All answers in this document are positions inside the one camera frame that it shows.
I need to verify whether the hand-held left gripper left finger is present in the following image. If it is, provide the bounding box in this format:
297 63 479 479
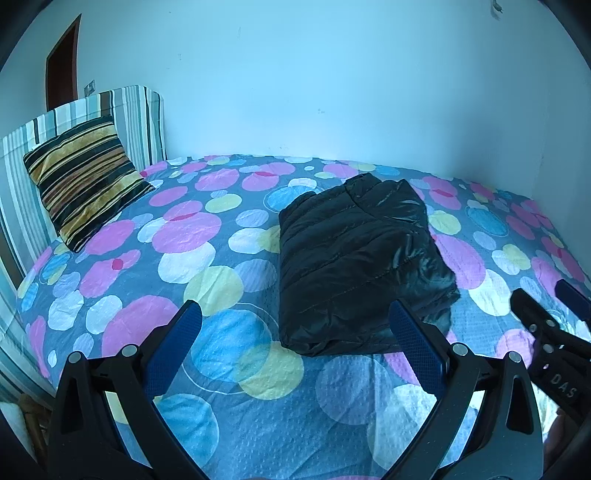
47 299 204 480

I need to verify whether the striped headboard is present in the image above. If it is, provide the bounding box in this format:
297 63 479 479
0 85 167 407

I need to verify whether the brown door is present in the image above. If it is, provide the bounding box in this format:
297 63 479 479
45 14 82 100

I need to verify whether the bed with polka dot sheet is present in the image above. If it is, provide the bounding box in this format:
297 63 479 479
16 154 591 480

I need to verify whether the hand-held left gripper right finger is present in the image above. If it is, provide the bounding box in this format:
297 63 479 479
382 299 546 480

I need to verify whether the black puffer jacket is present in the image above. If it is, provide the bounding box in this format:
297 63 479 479
278 173 461 357

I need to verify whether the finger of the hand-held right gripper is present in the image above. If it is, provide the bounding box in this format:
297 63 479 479
509 287 560 341
555 278 591 325

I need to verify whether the striped yellow black pillow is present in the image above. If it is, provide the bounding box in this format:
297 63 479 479
23 115 155 253

